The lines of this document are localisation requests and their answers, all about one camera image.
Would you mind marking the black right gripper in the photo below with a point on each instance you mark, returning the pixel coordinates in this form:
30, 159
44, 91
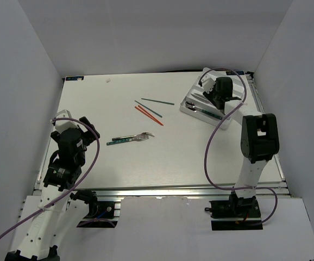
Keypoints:
209, 95

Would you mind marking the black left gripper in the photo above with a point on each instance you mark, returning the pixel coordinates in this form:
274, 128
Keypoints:
89, 136

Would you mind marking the knife with pink handle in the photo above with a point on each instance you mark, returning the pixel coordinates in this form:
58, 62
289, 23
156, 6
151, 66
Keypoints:
201, 99

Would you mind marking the fork with dark handle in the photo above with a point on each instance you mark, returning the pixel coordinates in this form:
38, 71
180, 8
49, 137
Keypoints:
131, 136

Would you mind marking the fork with green handle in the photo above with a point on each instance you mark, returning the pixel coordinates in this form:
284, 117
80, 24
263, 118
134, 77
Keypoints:
125, 140

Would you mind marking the knife with dark handle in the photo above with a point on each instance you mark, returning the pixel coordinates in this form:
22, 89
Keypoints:
200, 96

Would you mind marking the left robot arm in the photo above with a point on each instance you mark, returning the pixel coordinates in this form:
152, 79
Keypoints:
60, 209

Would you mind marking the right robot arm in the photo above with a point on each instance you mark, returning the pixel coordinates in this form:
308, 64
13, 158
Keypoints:
259, 137

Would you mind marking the blue label sticker right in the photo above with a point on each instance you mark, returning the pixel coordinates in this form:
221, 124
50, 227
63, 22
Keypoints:
241, 73

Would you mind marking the white divided cutlery tray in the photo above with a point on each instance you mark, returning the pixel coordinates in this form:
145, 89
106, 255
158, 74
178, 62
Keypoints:
197, 105

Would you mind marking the green chopstick far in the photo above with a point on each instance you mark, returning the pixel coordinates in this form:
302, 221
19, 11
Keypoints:
157, 101

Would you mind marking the green chopstick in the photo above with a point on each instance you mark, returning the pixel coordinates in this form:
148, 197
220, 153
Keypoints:
149, 109
157, 101

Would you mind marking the orange chopstick left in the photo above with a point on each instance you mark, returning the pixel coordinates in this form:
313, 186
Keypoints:
149, 115

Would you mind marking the orange chopstick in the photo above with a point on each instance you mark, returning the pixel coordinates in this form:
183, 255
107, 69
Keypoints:
149, 115

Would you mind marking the green chopstick near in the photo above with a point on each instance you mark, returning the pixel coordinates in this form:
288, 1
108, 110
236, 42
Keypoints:
149, 109

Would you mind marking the orange chopstick right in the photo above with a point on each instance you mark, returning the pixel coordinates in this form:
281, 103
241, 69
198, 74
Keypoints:
151, 115

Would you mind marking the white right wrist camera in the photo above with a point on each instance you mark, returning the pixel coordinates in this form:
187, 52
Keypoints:
207, 83

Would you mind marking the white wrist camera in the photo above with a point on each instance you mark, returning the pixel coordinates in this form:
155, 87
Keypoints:
62, 125
207, 83

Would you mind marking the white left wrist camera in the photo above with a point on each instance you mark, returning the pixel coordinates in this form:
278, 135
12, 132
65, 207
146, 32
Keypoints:
62, 125

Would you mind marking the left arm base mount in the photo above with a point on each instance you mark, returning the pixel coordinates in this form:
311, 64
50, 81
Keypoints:
100, 214

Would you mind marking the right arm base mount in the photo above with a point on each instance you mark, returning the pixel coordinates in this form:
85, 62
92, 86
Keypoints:
226, 217

